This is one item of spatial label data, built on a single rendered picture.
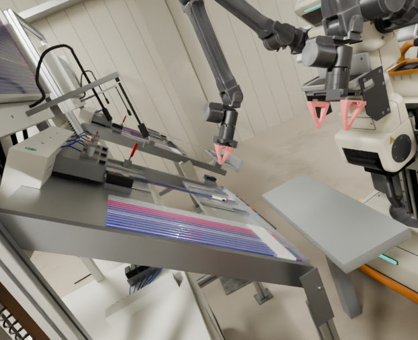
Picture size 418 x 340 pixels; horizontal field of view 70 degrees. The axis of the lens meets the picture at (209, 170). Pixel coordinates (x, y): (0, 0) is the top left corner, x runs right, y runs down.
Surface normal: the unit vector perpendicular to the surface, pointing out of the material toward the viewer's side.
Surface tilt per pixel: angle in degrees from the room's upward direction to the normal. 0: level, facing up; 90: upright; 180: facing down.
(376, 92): 90
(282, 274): 90
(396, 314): 0
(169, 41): 90
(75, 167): 90
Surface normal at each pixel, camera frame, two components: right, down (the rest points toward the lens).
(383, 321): -0.39, -0.86
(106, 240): 0.29, 0.24
